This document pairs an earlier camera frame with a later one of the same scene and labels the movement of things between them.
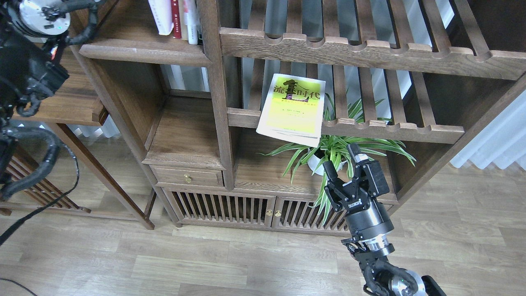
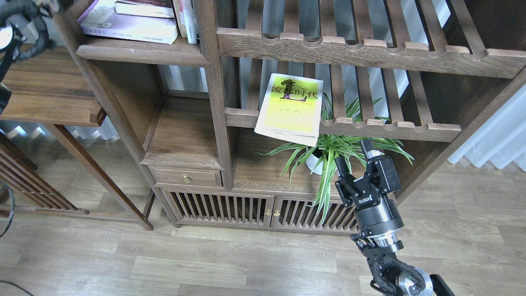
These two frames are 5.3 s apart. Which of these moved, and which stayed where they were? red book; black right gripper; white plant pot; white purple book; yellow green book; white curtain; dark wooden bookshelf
Moved: black right gripper; white purple book; red book
Stayed: dark wooden bookshelf; yellow green book; white curtain; white plant pot
